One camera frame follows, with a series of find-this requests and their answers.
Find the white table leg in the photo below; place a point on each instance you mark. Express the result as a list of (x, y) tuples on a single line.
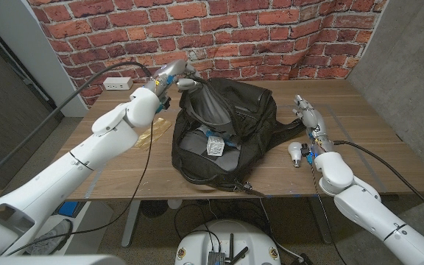
[(131, 224)]

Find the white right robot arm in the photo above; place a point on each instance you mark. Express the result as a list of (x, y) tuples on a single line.
[(366, 213)]

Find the black backpack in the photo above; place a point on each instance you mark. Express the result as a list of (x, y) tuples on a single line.
[(256, 110)]

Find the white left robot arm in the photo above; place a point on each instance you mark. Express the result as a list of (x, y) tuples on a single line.
[(87, 147)]

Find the white robot torso base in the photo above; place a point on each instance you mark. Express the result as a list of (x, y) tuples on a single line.
[(226, 235)]

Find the small silver package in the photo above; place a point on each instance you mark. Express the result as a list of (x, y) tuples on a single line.
[(215, 146)]

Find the grey table leg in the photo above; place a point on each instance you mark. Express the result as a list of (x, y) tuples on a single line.
[(321, 221)]

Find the black straight antenna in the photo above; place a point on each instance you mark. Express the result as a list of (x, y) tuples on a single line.
[(231, 246)]

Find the black tilted antenna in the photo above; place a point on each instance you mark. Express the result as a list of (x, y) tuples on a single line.
[(240, 254)]

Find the white power strip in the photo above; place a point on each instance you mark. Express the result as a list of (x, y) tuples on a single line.
[(117, 83)]

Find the grey sneaker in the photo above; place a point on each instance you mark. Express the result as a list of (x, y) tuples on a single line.
[(52, 239)]

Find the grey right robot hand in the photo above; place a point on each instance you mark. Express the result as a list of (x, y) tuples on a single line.
[(313, 121)]

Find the dark grey door panel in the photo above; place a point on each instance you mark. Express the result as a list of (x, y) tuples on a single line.
[(6, 92)]

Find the white light bulb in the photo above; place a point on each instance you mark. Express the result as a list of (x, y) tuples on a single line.
[(295, 150)]

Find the blue foot pad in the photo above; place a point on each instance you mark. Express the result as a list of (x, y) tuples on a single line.
[(70, 209)]

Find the black round floor object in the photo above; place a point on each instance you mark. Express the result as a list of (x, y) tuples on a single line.
[(154, 209)]

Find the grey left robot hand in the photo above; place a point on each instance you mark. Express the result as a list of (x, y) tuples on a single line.
[(173, 70)]

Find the blue and white plastic bag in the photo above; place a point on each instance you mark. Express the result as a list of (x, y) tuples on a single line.
[(232, 143)]

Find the red brick print backdrop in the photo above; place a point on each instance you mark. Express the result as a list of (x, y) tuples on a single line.
[(234, 37)]

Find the small grey computer box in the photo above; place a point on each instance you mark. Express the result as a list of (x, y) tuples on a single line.
[(215, 258)]

